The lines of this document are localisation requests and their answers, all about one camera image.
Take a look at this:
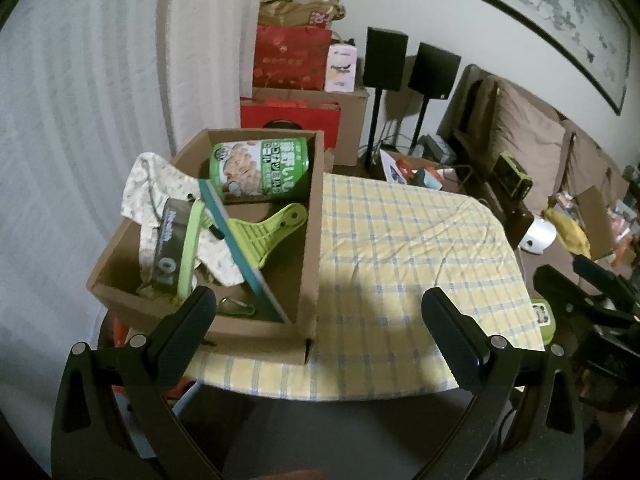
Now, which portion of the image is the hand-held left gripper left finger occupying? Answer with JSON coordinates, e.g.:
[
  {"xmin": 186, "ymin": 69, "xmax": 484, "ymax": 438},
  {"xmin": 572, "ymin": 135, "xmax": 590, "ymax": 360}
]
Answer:
[{"xmin": 50, "ymin": 286, "xmax": 221, "ymax": 480}]

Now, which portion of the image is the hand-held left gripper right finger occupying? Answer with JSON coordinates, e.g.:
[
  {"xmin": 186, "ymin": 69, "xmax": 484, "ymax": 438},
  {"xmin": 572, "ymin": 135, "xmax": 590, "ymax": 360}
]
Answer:
[{"xmin": 420, "ymin": 287, "xmax": 586, "ymax": 480}]

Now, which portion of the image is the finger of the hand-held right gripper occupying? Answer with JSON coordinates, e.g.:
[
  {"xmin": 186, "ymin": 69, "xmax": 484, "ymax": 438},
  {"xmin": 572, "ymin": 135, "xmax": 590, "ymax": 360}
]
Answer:
[
  {"xmin": 535, "ymin": 265, "xmax": 640, "ymax": 331},
  {"xmin": 575, "ymin": 255, "xmax": 640, "ymax": 306}
]

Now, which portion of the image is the silver carabiner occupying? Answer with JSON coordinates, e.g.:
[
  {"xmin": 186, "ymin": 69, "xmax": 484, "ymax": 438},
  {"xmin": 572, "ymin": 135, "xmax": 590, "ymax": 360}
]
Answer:
[{"xmin": 217, "ymin": 297, "xmax": 257, "ymax": 317}]

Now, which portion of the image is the grey pack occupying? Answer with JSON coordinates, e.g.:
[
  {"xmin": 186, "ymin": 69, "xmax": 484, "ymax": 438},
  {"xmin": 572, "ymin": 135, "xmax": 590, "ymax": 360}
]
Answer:
[{"xmin": 150, "ymin": 197, "xmax": 193, "ymax": 293}]

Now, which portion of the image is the teal bar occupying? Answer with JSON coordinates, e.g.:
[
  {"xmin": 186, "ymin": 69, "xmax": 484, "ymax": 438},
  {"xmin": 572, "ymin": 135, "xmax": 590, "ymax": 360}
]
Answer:
[{"xmin": 197, "ymin": 179, "xmax": 291, "ymax": 323}]

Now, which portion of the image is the lime green plastic clip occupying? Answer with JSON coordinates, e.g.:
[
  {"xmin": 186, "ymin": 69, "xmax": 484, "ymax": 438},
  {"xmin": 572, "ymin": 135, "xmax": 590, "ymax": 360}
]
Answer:
[{"xmin": 225, "ymin": 202, "xmax": 308, "ymax": 273}]

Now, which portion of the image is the white floral cloth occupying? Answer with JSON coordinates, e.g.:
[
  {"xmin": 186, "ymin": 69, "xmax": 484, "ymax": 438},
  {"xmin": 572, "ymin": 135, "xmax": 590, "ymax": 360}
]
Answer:
[{"xmin": 120, "ymin": 151, "xmax": 251, "ymax": 288}]

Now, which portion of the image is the green snack can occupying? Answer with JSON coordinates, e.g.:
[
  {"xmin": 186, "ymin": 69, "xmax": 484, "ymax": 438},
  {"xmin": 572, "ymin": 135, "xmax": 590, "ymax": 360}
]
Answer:
[{"xmin": 207, "ymin": 137, "xmax": 313, "ymax": 206}]

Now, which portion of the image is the green white packet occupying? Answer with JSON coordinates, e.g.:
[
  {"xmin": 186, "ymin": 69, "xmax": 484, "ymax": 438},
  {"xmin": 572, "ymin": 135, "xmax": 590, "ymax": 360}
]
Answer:
[{"xmin": 530, "ymin": 299, "xmax": 556, "ymax": 346}]

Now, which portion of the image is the pile of colourful packets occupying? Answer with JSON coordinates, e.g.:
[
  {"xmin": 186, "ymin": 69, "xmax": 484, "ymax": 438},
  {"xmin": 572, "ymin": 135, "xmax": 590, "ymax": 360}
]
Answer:
[{"xmin": 607, "ymin": 195, "xmax": 640, "ymax": 268}]

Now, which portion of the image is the brown cardboard piece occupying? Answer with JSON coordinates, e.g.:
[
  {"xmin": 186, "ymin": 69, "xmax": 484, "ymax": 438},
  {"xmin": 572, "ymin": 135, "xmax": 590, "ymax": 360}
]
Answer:
[{"xmin": 575, "ymin": 185, "xmax": 618, "ymax": 261}]

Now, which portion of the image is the yellow bag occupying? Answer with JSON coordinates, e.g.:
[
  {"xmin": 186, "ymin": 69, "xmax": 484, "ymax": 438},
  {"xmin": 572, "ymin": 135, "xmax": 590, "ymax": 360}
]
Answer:
[{"xmin": 544, "ymin": 205, "xmax": 591, "ymax": 256}]

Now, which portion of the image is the white dome device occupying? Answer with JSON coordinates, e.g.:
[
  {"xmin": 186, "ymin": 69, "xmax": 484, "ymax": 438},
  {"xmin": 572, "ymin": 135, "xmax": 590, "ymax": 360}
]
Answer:
[{"xmin": 519, "ymin": 215, "xmax": 558, "ymax": 255}]

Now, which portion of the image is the yellow plaid tablecloth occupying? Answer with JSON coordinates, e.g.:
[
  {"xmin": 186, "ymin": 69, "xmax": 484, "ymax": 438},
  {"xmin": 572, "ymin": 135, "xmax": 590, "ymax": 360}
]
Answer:
[{"xmin": 182, "ymin": 172, "xmax": 546, "ymax": 403}]

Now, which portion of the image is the green black portable radio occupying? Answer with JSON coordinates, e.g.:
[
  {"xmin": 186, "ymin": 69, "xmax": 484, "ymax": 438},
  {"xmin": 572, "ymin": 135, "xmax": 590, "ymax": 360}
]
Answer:
[{"xmin": 492, "ymin": 152, "xmax": 535, "ymax": 198}]

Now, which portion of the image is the large beige cushion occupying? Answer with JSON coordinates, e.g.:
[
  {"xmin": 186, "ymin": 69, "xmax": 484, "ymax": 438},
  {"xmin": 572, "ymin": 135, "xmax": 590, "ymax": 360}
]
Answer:
[{"xmin": 487, "ymin": 77, "xmax": 568, "ymax": 206}]

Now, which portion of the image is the teal grey tool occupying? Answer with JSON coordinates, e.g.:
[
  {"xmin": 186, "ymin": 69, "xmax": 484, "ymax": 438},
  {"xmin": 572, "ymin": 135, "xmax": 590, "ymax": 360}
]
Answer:
[{"xmin": 410, "ymin": 166, "xmax": 443, "ymax": 190}]

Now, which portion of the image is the cardboard box with white flap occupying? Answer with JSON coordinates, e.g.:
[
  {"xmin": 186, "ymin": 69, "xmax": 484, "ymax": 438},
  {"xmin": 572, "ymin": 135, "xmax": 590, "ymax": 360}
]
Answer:
[{"xmin": 378, "ymin": 149, "xmax": 458, "ymax": 191}]

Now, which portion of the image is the grey black device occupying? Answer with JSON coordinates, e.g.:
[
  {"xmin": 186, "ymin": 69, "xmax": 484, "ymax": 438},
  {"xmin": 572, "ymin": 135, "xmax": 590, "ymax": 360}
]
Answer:
[{"xmin": 422, "ymin": 135, "xmax": 453, "ymax": 161}]

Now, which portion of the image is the black speaker stand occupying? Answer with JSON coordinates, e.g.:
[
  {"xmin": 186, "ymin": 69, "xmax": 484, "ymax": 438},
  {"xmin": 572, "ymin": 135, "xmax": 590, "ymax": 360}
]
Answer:
[
  {"xmin": 369, "ymin": 90, "xmax": 385, "ymax": 168},
  {"xmin": 411, "ymin": 97, "xmax": 431, "ymax": 156}
]

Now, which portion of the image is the brown sofa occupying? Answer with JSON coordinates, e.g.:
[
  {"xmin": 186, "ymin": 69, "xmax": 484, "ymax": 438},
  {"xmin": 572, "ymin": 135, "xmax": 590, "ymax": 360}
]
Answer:
[{"xmin": 437, "ymin": 64, "xmax": 640, "ymax": 281}]

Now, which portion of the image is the large brown cardboard box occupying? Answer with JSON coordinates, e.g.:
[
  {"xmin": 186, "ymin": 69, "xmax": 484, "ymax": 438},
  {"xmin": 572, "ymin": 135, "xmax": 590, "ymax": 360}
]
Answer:
[{"xmin": 252, "ymin": 86, "xmax": 370, "ymax": 167}]

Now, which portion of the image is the white curtain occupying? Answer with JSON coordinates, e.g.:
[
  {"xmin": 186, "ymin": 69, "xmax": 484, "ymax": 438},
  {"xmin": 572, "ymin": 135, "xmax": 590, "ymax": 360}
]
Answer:
[{"xmin": 0, "ymin": 0, "xmax": 176, "ymax": 411}]

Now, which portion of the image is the red box with round logo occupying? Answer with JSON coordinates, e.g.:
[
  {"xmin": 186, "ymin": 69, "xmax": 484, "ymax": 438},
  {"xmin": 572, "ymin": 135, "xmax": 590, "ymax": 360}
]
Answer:
[{"xmin": 239, "ymin": 97, "xmax": 342, "ymax": 151}]

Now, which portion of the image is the black speaker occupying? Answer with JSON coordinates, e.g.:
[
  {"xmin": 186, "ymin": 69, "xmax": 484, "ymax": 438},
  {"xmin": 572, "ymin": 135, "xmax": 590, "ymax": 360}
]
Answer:
[
  {"xmin": 362, "ymin": 26, "xmax": 408, "ymax": 92},
  {"xmin": 407, "ymin": 42, "xmax": 462, "ymax": 101}
]

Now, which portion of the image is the framed ink painting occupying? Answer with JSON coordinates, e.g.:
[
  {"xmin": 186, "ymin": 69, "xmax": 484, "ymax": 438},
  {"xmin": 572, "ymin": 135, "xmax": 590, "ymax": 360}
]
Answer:
[{"xmin": 474, "ymin": 0, "xmax": 632, "ymax": 116}]

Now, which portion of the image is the red gift bag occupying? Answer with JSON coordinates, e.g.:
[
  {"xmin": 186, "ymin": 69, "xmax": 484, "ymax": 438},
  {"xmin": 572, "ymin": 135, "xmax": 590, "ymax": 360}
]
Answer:
[{"xmin": 251, "ymin": 24, "xmax": 333, "ymax": 91}]

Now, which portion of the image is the small white pink box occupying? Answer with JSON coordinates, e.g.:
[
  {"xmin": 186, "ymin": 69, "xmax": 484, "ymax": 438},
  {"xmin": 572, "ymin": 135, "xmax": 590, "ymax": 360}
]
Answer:
[{"xmin": 324, "ymin": 42, "xmax": 358, "ymax": 93}]

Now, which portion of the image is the crumpled brown paper bag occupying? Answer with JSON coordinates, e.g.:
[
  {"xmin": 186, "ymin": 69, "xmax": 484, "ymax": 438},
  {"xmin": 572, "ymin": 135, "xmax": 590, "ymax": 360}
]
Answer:
[{"xmin": 257, "ymin": 0, "xmax": 347, "ymax": 28}]

